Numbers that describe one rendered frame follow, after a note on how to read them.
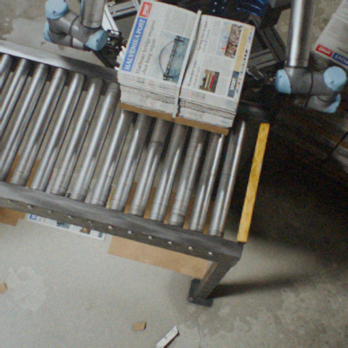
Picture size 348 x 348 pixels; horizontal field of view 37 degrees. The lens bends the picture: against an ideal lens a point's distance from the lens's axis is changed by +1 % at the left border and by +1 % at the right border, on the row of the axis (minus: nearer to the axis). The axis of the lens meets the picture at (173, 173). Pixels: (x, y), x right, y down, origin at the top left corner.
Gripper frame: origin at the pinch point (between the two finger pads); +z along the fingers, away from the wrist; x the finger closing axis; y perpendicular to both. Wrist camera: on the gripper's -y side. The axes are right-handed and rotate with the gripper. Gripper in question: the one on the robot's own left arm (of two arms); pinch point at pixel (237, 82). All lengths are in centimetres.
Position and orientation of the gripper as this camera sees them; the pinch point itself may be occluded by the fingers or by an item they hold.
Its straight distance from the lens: 188.6
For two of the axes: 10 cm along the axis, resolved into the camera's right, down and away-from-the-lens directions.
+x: -2.4, 8.9, -3.9
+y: 0.7, -3.8, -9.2
